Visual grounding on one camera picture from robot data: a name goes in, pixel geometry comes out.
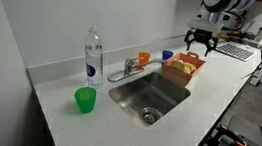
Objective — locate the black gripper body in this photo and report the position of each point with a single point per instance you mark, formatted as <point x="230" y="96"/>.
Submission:
<point x="202" y="35"/>

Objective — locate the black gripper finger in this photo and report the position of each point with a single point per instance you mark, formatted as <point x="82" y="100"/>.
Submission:
<point x="215" y="43"/>
<point x="188" y="36"/>

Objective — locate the red checkered basket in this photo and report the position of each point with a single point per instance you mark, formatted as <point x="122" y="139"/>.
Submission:
<point x="179" y="77"/>

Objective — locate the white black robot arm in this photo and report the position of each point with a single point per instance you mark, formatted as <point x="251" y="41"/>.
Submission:
<point x="220" y="1"/>

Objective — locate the orange black hand tool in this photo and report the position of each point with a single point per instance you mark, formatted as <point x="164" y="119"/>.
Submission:
<point x="233" y="35"/>

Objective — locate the laptop keyboard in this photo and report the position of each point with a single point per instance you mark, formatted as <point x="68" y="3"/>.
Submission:
<point x="236" y="51"/>

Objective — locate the blue plastic cup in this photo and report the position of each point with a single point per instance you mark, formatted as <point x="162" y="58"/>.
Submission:
<point x="167" y="55"/>

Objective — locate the yellow toy banana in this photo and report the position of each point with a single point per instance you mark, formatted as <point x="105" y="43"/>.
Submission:
<point x="178" y="65"/>

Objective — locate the peeled toy banana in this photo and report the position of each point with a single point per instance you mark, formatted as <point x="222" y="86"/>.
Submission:
<point x="191" y="68"/>

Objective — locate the orange plastic cup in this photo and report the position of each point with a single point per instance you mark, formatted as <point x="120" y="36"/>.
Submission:
<point x="144" y="57"/>

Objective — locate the chrome sink faucet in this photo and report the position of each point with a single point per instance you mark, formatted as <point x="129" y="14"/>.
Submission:
<point x="128" y="67"/>

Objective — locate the stainless steel sink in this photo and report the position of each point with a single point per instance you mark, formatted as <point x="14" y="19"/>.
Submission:
<point x="141" y="94"/>

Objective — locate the black clamp orange tip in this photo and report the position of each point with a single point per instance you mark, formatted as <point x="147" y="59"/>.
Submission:
<point x="231" y="134"/>

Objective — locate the clear plastic water bottle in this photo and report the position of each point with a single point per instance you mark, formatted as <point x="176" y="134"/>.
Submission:
<point x="93" y="61"/>

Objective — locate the green plastic cup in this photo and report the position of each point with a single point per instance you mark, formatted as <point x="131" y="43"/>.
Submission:
<point x="84" y="101"/>

